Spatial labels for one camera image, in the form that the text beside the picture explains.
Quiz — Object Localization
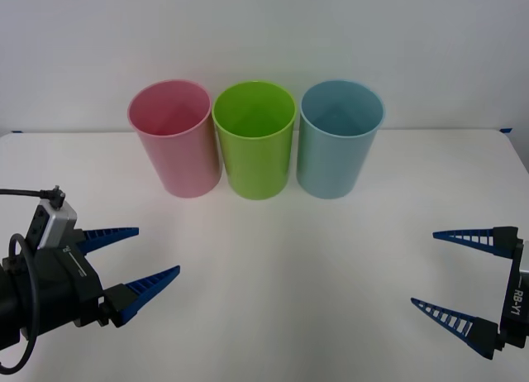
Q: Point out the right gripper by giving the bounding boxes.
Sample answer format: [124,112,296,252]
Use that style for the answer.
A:
[410,225,529,362]

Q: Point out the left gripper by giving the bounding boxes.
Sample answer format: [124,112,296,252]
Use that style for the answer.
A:
[34,226,183,334]

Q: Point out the pink plastic bin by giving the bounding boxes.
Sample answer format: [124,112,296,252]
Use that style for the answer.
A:
[126,79,222,199]

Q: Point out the green plastic bin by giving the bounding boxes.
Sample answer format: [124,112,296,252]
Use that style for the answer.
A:
[212,79,299,202]

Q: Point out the pale blue plastic bin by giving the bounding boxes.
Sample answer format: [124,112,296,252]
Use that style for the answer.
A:
[298,79,387,200]

